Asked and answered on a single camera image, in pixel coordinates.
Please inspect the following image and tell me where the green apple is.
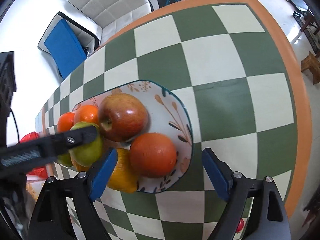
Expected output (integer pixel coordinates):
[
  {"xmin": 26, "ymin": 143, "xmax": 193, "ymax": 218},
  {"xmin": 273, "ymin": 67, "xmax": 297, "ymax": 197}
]
[
  {"xmin": 69, "ymin": 121, "xmax": 103, "ymax": 167},
  {"xmin": 57, "ymin": 152, "xmax": 73, "ymax": 167}
]

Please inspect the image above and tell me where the green apple front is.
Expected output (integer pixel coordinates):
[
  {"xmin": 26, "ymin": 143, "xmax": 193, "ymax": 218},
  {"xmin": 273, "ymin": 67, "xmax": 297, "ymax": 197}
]
[{"xmin": 69, "ymin": 121, "xmax": 103, "ymax": 167}]

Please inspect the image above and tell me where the large yellow orange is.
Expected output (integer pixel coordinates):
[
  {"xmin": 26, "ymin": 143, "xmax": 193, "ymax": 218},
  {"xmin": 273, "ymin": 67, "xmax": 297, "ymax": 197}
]
[{"xmin": 107, "ymin": 148, "xmax": 139, "ymax": 193}]

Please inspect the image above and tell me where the red cherry tomato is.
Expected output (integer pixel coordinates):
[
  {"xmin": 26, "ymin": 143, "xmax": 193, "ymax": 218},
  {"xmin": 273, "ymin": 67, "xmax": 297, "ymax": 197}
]
[{"xmin": 236, "ymin": 218, "xmax": 245, "ymax": 233}]

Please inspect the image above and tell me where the orange fruit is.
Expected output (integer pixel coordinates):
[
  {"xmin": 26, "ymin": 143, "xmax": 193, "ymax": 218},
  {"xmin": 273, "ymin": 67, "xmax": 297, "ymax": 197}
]
[{"xmin": 74, "ymin": 105, "xmax": 99, "ymax": 125}]

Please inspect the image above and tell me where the dark orange tangerine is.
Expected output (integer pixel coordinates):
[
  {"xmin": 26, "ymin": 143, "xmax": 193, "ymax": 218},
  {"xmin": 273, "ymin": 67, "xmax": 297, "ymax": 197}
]
[{"xmin": 129, "ymin": 133, "xmax": 177, "ymax": 178}]

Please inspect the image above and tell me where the red apple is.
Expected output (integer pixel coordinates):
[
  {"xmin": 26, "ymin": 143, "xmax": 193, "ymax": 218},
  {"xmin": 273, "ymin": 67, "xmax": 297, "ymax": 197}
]
[{"xmin": 98, "ymin": 93, "xmax": 149, "ymax": 142}]

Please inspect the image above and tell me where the red plastic bag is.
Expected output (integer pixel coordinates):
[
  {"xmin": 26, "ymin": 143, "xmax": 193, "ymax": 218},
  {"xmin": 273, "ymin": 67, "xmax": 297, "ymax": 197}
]
[{"xmin": 19, "ymin": 132, "xmax": 49, "ymax": 180}]

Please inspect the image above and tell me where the floral oval plate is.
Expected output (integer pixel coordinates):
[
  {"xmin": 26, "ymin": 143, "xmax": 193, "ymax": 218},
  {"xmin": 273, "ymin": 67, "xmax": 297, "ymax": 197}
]
[{"xmin": 72, "ymin": 80, "xmax": 194, "ymax": 193}]

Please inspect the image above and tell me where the blue panel white chair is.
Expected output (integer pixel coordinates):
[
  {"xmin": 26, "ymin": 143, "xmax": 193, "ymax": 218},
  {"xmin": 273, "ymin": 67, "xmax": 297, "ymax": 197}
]
[{"xmin": 37, "ymin": 12, "xmax": 99, "ymax": 79}]

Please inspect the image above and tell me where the green checkered tablecloth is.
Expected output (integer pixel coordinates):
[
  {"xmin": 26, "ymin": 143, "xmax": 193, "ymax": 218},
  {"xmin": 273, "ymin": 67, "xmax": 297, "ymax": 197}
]
[{"xmin": 36, "ymin": 0, "xmax": 312, "ymax": 239}]

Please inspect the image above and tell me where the small wooden stool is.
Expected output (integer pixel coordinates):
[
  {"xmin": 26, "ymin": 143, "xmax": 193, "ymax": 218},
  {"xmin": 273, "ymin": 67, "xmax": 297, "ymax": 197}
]
[{"xmin": 300, "ymin": 52, "xmax": 320, "ymax": 85}]

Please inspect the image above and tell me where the white padded chair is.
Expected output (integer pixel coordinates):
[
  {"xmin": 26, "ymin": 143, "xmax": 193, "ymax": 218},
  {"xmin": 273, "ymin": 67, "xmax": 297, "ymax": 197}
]
[{"xmin": 68, "ymin": 0, "xmax": 153, "ymax": 43}]

